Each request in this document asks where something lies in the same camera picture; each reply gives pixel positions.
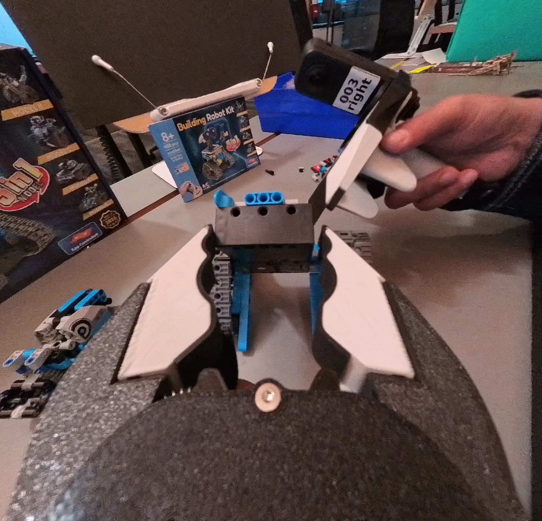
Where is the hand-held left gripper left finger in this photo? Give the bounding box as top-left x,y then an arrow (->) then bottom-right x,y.
115,225 -> 238,390

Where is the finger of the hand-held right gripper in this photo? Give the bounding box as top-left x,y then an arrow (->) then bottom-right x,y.
308,123 -> 384,211
336,181 -> 379,218

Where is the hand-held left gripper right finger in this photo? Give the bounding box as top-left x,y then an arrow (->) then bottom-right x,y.
310,225 -> 416,393

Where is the pile of small toy pieces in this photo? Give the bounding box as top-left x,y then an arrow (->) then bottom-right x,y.
311,150 -> 341,183

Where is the tracked toy robot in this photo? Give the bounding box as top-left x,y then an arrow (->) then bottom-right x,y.
209,189 -> 373,354

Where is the grey desk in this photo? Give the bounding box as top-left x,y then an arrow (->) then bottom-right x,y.
0,57 -> 542,521

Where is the person's right hand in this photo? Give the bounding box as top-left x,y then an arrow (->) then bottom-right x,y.
381,95 -> 542,212

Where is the blue plastic bin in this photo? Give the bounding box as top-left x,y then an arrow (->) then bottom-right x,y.
253,73 -> 360,140

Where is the toy robot head assembly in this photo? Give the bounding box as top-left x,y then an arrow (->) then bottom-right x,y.
0,289 -> 114,420

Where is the wooden lattice model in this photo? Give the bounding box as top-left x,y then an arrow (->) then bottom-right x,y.
438,51 -> 517,77

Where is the white rounded stand base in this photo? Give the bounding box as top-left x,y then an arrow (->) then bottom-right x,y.
152,161 -> 179,188

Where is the small robot kit box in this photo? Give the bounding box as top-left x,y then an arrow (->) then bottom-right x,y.
148,97 -> 264,202

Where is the green panel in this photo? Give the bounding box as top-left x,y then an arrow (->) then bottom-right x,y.
447,0 -> 542,64

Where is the black board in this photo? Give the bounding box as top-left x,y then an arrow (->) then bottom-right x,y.
0,0 -> 305,129

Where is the large robot kit box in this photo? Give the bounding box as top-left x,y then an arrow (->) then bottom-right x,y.
0,46 -> 128,303

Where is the tan wooden board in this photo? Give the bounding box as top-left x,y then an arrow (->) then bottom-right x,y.
113,75 -> 278,134

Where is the white wire antenna gadget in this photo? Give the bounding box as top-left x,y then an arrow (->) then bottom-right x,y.
91,42 -> 275,121

